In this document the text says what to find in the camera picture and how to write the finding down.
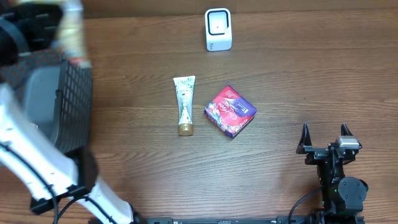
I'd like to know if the white cosmetic tube gold cap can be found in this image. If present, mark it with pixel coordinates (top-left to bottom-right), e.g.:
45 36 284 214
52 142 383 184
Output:
173 76 196 136

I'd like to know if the red purple sanitary pad pack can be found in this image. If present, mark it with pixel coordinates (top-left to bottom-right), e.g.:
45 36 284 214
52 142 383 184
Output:
204 85 257 138

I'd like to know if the white barcode scanner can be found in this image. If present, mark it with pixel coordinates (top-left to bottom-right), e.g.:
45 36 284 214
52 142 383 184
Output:
205 7 233 52

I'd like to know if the yellow blue snack bag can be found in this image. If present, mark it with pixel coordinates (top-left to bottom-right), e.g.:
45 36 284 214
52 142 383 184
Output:
58 0 92 68

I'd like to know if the grey plastic shopping basket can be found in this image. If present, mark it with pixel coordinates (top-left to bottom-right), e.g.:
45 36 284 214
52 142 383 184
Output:
1 50 93 153

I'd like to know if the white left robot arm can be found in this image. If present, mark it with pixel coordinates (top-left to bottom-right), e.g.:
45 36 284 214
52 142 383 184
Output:
1 1 142 223

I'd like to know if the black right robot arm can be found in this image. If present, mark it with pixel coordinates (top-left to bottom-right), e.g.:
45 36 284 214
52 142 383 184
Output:
287 123 369 223

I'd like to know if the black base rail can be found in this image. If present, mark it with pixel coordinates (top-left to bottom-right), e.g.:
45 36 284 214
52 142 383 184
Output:
88 216 354 224

